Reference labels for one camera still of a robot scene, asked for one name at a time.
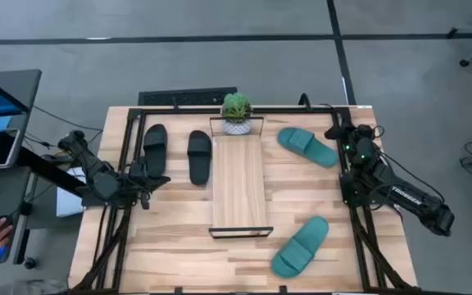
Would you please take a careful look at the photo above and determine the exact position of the teal green slide sandal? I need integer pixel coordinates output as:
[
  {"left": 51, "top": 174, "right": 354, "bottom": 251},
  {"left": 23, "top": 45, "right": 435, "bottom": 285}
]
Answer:
[
  {"left": 276, "top": 126, "right": 339, "bottom": 169},
  {"left": 270, "top": 216, "right": 330, "bottom": 279}
]

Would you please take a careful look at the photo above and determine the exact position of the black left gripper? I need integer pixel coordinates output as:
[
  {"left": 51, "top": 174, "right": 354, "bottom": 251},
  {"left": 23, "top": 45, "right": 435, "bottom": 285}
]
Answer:
[{"left": 130, "top": 161, "right": 171, "bottom": 194}]

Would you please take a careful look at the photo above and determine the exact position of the black metal table frame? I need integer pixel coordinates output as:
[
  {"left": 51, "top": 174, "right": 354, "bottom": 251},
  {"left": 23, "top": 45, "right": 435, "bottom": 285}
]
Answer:
[{"left": 70, "top": 105, "right": 415, "bottom": 295}]

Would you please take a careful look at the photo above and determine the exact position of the white box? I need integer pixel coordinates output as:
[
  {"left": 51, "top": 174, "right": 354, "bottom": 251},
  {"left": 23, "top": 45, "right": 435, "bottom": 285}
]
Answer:
[{"left": 55, "top": 166, "right": 88, "bottom": 218}]

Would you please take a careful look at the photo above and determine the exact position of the black diagonal support bar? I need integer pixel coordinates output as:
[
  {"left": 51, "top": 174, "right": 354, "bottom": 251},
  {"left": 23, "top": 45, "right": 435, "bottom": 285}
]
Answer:
[{"left": 16, "top": 146, "right": 88, "bottom": 197}]

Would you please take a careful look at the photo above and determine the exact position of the green succulent in white pot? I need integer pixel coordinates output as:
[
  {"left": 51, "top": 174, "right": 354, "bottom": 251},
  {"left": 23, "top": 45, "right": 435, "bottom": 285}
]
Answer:
[{"left": 220, "top": 92, "right": 254, "bottom": 136}]

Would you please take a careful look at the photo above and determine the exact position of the black monitor cable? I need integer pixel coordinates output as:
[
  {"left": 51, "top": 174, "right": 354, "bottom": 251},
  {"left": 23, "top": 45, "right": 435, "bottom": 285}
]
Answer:
[{"left": 33, "top": 105, "right": 104, "bottom": 133}]

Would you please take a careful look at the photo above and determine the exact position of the grey office desk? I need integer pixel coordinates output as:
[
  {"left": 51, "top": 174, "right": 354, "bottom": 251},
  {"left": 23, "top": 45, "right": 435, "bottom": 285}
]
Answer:
[{"left": 0, "top": 68, "right": 43, "bottom": 267}]

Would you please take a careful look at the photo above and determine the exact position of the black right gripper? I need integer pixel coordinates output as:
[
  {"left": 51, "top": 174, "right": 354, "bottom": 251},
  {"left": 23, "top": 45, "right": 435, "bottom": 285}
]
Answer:
[{"left": 324, "top": 121, "right": 379, "bottom": 166}]

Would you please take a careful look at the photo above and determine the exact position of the wooden shelf with black frame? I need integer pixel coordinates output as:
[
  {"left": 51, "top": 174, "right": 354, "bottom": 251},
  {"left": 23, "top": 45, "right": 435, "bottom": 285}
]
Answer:
[{"left": 208, "top": 116, "right": 275, "bottom": 239}]

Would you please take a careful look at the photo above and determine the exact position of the black rubber slide sandal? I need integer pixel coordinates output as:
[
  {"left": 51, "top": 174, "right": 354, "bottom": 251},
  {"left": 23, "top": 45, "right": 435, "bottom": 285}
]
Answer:
[
  {"left": 143, "top": 123, "right": 169, "bottom": 179},
  {"left": 186, "top": 129, "right": 213, "bottom": 186}
]

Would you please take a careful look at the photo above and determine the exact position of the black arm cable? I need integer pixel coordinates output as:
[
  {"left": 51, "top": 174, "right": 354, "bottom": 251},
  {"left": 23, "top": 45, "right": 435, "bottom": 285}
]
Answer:
[{"left": 375, "top": 147, "right": 446, "bottom": 205}]

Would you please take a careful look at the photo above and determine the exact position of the desk leg with caster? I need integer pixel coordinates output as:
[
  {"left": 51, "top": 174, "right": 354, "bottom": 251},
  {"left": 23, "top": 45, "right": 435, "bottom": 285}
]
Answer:
[{"left": 13, "top": 196, "right": 39, "bottom": 270}]

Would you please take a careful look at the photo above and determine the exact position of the black smartphone with silver rim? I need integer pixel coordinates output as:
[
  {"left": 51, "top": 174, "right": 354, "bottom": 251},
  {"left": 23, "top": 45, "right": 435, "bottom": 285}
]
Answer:
[{"left": 0, "top": 129, "right": 20, "bottom": 167}]

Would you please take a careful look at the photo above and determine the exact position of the black keyboard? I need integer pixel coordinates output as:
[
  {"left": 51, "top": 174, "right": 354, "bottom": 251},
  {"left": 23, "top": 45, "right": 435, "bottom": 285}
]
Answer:
[{"left": 138, "top": 86, "right": 238, "bottom": 107}]

